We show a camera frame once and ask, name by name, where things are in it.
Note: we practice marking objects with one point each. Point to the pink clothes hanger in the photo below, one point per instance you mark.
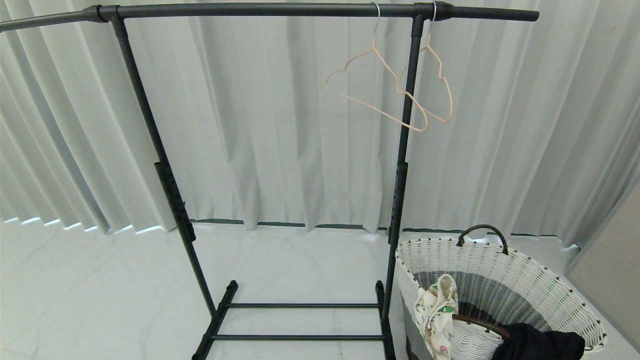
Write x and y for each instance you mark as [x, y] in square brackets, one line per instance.
[373, 48]
[428, 48]

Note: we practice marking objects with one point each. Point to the cream printed garment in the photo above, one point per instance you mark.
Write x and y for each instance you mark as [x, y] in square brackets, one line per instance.
[437, 310]

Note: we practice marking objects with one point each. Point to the black t-shirt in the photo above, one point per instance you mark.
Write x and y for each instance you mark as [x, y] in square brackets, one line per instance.
[540, 345]

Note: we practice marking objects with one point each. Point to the black clothes rack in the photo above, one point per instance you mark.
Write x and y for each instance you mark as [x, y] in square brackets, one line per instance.
[250, 10]

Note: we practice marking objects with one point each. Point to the white laundry basket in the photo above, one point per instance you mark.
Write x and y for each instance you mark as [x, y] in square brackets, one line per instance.
[500, 280]

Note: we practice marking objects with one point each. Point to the white curtain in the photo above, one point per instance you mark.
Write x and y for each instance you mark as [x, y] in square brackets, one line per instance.
[300, 125]

